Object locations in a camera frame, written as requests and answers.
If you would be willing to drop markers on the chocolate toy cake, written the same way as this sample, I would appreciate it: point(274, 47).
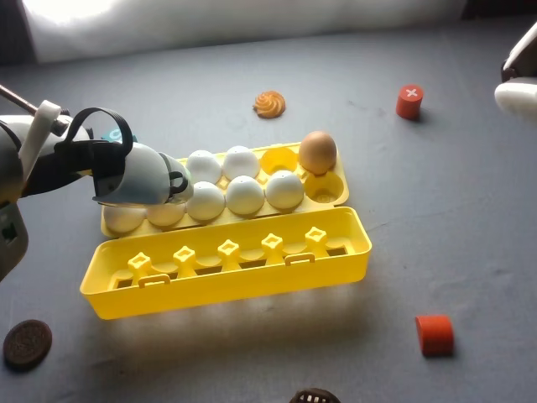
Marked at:
point(314, 396)

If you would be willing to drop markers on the teal number cube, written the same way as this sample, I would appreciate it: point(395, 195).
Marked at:
point(112, 135)

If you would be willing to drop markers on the grey table cloth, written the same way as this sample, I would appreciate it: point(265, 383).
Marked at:
point(419, 210)

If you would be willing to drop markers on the brown toy egg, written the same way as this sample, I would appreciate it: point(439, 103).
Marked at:
point(317, 151)

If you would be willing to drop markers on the orange swirl toy cookie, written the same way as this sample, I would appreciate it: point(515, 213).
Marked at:
point(269, 104)

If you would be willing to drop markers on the yellow plastic egg box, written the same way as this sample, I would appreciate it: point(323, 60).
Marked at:
point(235, 277)

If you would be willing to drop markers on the white backdrop sheet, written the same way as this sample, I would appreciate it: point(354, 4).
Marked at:
point(251, 21)

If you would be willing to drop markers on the red half-round block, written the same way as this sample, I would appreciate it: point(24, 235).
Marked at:
point(435, 335)

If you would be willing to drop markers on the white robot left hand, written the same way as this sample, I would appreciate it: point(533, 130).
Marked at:
point(142, 176)

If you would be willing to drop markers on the red cylinder with white cross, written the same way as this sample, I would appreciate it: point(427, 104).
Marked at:
point(409, 103)

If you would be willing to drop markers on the chocolate sandwich toy cookie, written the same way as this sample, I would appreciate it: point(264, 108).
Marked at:
point(27, 344)

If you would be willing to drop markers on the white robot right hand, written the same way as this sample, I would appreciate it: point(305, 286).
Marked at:
point(518, 98)

